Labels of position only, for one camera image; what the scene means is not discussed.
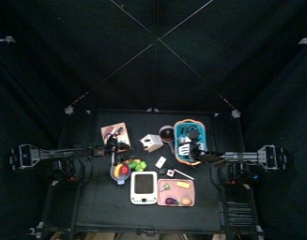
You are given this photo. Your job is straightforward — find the white cube holder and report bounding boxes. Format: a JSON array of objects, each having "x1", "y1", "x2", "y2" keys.
[{"x1": 139, "y1": 133, "x2": 165, "y2": 154}]

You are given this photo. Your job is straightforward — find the white toy spatula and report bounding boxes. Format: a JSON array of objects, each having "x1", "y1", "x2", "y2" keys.
[{"x1": 177, "y1": 135, "x2": 194, "y2": 158}]

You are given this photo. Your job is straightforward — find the pink picture card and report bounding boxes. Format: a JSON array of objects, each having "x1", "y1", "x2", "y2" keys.
[{"x1": 101, "y1": 122, "x2": 133, "y2": 147}]

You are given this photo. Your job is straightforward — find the black toy ladle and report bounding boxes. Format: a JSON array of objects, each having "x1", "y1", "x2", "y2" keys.
[{"x1": 187, "y1": 126, "x2": 203, "y2": 145}]

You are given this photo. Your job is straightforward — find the teal basket with orange rim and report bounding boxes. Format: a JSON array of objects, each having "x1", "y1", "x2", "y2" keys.
[{"x1": 173, "y1": 118, "x2": 209, "y2": 166}]

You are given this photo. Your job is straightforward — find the green toy grapes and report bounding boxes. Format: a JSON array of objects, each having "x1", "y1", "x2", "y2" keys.
[{"x1": 127, "y1": 158, "x2": 150, "y2": 173}]

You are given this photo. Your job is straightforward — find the thin white stick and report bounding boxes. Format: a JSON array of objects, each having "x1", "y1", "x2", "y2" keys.
[{"x1": 174, "y1": 168, "x2": 195, "y2": 181}]

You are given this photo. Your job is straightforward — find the yellow toy banana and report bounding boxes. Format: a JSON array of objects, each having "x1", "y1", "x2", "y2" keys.
[{"x1": 113, "y1": 163, "x2": 123, "y2": 180}]

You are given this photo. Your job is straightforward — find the dark red cup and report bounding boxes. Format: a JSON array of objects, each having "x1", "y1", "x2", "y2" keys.
[{"x1": 158, "y1": 125, "x2": 177, "y2": 143}]

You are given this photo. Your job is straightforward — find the grey blue toy saucepan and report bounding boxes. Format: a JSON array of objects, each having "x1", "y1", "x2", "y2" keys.
[{"x1": 110, "y1": 150, "x2": 133, "y2": 186}]

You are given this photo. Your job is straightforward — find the pink plastic tray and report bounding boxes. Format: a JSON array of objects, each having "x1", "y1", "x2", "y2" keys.
[{"x1": 155, "y1": 178, "x2": 197, "y2": 208}]

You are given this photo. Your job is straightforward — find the white toy tablet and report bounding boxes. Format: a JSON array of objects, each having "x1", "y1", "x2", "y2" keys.
[{"x1": 130, "y1": 171, "x2": 159, "y2": 206}]

